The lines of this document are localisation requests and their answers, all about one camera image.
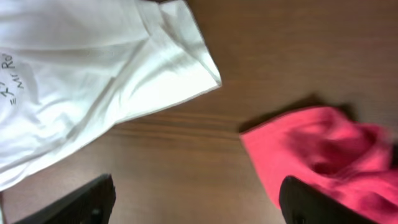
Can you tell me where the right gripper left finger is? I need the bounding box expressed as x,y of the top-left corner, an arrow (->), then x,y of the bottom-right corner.
16,174 -> 116,224

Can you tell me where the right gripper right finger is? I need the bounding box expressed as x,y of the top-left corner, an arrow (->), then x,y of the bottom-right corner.
279,176 -> 375,224

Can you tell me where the white graphic t-shirt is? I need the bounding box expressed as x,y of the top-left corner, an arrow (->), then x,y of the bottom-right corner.
1,0 -> 221,190

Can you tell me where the red printed t-shirt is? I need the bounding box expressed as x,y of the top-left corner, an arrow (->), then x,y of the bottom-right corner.
240,106 -> 397,223

